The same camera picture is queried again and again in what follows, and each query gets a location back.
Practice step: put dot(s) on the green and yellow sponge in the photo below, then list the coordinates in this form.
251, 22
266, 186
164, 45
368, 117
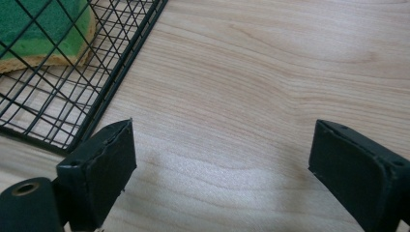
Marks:
38, 42

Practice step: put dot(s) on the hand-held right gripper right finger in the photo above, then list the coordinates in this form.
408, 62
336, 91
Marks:
357, 174

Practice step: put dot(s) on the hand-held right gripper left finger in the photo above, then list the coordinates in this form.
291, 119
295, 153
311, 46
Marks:
96, 174

